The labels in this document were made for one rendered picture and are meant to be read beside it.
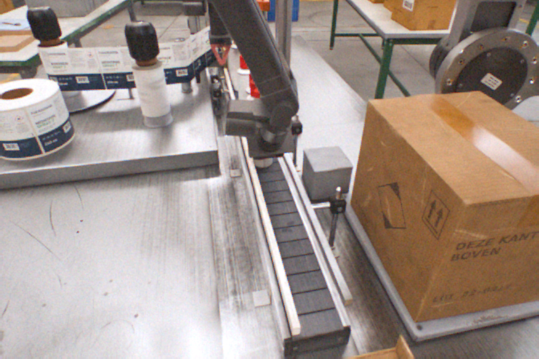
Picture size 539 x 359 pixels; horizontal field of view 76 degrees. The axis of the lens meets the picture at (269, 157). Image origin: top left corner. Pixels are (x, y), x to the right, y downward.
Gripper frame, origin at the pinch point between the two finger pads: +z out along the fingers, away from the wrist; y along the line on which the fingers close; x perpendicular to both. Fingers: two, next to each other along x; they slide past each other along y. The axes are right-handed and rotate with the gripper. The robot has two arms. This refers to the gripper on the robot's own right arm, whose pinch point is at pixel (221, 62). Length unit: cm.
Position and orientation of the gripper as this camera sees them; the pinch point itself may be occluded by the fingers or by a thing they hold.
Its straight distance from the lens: 119.1
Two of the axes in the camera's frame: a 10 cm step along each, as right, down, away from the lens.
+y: 1.9, 5.5, -8.1
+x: 9.8, -1.1, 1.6
